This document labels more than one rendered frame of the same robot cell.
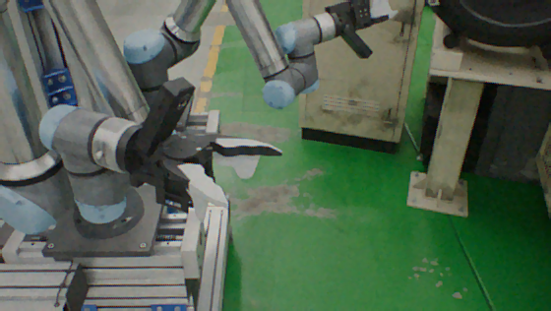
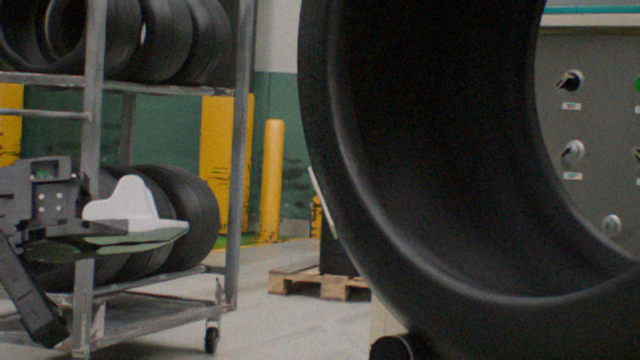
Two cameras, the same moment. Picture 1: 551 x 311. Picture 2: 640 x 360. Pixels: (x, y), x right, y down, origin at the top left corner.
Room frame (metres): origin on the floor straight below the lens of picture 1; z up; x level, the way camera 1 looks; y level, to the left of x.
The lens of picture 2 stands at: (0.30, -0.98, 1.12)
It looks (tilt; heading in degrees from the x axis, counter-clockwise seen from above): 3 degrees down; 26
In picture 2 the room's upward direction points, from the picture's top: 3 degrees clockwise
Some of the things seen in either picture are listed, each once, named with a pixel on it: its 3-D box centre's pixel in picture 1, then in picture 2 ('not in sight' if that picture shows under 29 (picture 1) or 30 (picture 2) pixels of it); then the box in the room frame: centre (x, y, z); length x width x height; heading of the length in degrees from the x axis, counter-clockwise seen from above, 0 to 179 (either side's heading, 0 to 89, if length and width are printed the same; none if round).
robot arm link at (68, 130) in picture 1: (82, 136); not in sight; (0.59, 0.29, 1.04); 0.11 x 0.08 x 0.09; 65
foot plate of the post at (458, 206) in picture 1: (438, 190); not in sight; (1.74, -0.78, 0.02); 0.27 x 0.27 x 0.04; 72
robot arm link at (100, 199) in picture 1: (104, 181); not in sight; (0.61, 0.28, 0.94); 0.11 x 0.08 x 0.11; 155
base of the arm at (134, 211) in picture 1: (104, 197); not in sight; (0.78, 0.37, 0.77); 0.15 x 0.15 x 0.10
